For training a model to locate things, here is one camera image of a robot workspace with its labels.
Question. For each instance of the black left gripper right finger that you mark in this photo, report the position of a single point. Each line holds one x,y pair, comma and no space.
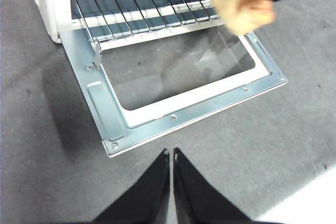
199,200

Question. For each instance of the golden brown bread loaf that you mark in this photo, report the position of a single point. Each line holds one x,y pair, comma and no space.
239,14

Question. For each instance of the white Toshiba toaster oven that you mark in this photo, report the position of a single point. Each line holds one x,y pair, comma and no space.
48,1

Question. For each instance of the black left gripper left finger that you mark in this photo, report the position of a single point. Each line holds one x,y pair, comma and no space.
147,197

